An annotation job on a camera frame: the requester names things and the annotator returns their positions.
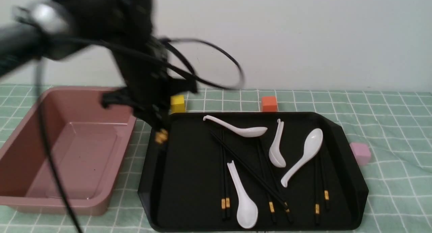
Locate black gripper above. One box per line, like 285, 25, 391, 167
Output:
101, 37, 197, 125

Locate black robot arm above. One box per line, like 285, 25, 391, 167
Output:
1, 0, 197, 127

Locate yellow cube block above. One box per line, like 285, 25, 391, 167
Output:
171, 95, 186, 113

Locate pink plastic bin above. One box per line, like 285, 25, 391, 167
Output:
0, 86, 136, 215

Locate white ceramic spoon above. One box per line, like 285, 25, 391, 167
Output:
227, 161, 258, 229
280, 128, 324, 187
202, 115, 268, 138
268, 119, 287, 168

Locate black plastic tray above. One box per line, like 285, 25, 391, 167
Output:
138, 112, 369, 232

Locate orange cube block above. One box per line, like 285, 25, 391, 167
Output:
261, 96, 278, 113

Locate pink cube block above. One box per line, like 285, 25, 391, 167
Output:
350, 142, 371, 166

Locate black cable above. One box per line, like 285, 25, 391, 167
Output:
34, 37, 245, 233

